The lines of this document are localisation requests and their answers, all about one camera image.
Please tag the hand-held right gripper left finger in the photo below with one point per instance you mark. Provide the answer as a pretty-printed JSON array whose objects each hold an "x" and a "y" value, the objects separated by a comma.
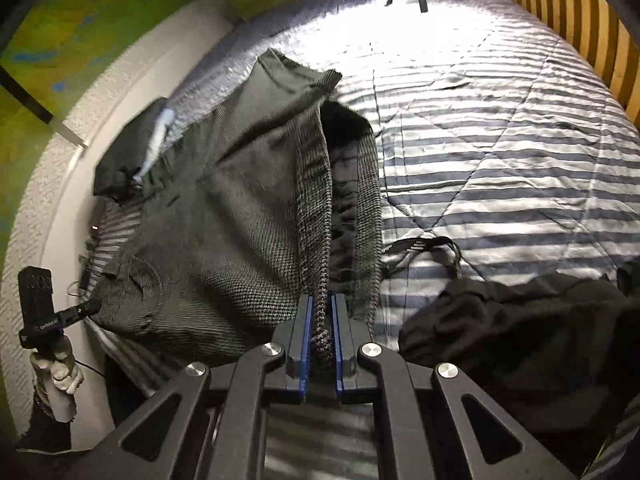
[{"x": 306, "y": 340}]

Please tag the blue striped quilted blanket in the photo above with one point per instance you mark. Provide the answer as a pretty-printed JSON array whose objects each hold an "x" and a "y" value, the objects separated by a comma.
[{"x": 500, "y": 135}]

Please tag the wooden slat bed rail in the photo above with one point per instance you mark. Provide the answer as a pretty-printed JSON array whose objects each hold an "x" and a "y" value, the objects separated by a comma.
[{"x": 590, "y": 25}]

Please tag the person's left forearm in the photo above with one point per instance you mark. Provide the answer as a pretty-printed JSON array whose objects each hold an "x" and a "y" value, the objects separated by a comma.
[{"x": 45, "y": 435}]

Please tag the black garment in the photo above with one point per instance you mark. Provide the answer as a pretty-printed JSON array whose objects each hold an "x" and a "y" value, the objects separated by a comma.
[{"x": 510, "y": 330}]

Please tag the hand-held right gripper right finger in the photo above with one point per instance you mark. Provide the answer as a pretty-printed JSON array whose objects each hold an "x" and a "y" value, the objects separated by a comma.
[{"x": 339, "y": 340}]

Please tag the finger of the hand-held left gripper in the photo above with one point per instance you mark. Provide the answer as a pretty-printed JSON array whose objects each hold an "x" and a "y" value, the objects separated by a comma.
[
  {"x": 80, "y": 310},
  {"x": 35, "y": 290}
]

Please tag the green wall map poster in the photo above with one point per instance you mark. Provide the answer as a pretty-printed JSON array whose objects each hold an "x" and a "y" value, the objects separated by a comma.
[{"x": 90, "y": 25}]

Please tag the dark folded garment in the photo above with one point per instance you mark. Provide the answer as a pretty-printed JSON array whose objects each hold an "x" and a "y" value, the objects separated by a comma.
[{"x": 120, "y": 160}]

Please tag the person's left hand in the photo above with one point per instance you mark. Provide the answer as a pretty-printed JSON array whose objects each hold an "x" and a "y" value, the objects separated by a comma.
[{"x": 62, "y": 375}]

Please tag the black and white hanging rod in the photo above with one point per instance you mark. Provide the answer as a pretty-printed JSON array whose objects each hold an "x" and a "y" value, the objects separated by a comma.
[{"x": 30, "y": 100}]

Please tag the grey woven garment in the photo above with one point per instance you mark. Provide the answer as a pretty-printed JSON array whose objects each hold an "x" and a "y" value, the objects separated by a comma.
[{"x": 225, "y": 240}]

